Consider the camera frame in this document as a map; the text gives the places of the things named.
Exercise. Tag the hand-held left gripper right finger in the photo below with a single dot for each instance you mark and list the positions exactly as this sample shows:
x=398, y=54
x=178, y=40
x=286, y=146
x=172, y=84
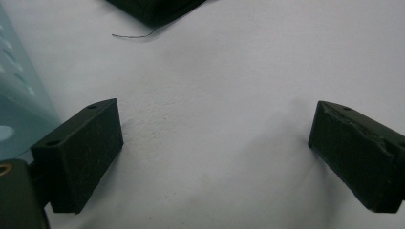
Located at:
x=359, y=152

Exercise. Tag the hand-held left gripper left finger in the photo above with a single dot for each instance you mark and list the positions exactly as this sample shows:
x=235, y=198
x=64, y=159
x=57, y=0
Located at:
x=79, y=152

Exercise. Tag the light blue plastic basket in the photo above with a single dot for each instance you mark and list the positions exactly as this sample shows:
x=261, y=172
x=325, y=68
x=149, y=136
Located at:
x=19, y=108

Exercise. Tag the black glove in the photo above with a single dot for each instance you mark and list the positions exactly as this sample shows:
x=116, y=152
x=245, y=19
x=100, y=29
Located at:
x=156, y=9

